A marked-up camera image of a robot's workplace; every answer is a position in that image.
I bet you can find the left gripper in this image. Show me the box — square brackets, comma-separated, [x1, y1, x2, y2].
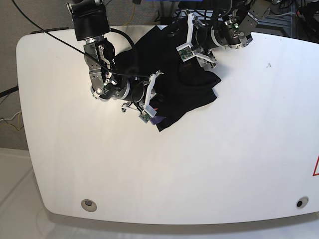
[171, 9, 225, 69]

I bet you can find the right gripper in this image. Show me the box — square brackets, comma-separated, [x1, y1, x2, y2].
[91, 72, 163, 115]

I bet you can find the black T-shirt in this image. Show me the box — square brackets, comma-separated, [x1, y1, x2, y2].
[114, 19, 221, 131]

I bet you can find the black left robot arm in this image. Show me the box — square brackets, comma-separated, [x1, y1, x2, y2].
[176, 0, 271, 69]

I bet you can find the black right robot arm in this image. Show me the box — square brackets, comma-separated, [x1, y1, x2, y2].
[67, 0, 161, 120]

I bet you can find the left table grommet hole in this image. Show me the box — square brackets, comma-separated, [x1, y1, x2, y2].
[81, 199, 97, 212]

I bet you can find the table grommet hole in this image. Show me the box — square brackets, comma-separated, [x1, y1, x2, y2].
[81, 199, 97, 212]
[296, 197, 309, 209]

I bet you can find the red tape rectangle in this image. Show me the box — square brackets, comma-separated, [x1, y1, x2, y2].
[313, 157, 319, 176]

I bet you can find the right table grommet hole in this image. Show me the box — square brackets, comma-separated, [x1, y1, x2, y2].
[296, 197, 309, 209]

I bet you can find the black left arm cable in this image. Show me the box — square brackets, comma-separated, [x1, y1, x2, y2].
[199, 0, 240, 28]

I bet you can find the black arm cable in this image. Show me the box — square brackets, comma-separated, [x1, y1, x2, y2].
[11, 0, 150, 110]
[199, 0, 240, 28]

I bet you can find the aluminium frame rail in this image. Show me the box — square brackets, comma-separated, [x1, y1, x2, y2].
[159, 8, 300, 39]

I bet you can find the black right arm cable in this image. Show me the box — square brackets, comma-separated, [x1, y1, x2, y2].
[11, 0, 150, 110]

